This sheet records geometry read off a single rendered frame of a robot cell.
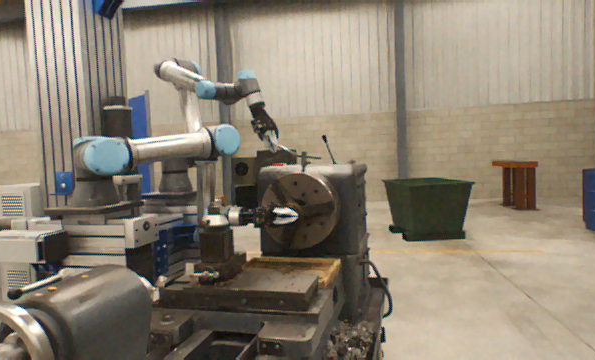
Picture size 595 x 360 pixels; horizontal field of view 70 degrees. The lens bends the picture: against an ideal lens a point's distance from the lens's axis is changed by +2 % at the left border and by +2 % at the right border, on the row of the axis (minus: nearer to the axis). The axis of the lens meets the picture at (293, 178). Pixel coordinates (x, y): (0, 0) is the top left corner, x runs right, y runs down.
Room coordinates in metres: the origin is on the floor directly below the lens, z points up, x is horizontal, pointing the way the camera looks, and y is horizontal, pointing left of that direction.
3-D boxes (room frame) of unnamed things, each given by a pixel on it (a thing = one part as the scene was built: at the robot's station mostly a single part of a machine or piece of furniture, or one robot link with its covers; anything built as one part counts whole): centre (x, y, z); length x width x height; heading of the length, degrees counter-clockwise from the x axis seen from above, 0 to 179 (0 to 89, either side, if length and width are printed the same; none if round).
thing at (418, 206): (6.46, -2.01, 0.43); 1.34 x 0.94 x 0.85; 3
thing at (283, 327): (1.09, 0.16, 0.90); 0.47 x 0.30 x 0.06; 74
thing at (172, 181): (1.94, 0.55, 1.21); 0.15 x 0.15 x 0.10
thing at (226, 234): (1.16, 0.22, 1.07); 0.07 x 0.07 x 0.10; 74
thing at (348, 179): (2.13, -0.12, 1.06); 0.59 x 0.48 x 0.39; 164
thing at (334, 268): (1.49, 0.05, 0.89); 0.36 x 0.30 x 0.04; 74
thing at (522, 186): (9.40, -4.91, 0.50); 1.61 x 0.44 x 1.00; 171
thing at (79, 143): (1.46, 0.68, 1.33); 0.13 x 0.12 x 0.14; 38
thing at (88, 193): (1.46, 0.69, 1.21); 0.15 x 0.15 x 0.10
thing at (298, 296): (1.14, 0.17, 0.95); 0.43 x 0.17 x 0.05; 74
